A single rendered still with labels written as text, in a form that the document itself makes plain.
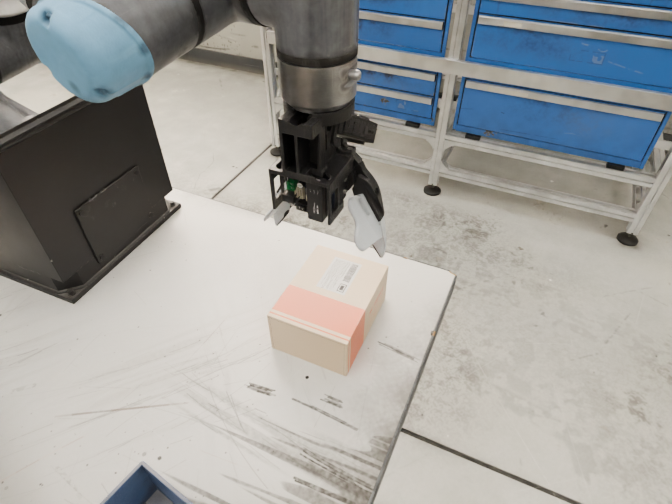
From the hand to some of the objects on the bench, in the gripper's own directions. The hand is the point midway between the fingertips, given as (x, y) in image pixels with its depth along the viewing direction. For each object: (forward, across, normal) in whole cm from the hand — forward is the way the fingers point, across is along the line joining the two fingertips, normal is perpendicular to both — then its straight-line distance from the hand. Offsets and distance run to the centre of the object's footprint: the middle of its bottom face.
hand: (330, 237), depth 61 cm
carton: (+17, 0, 0) cm, 17 cm away
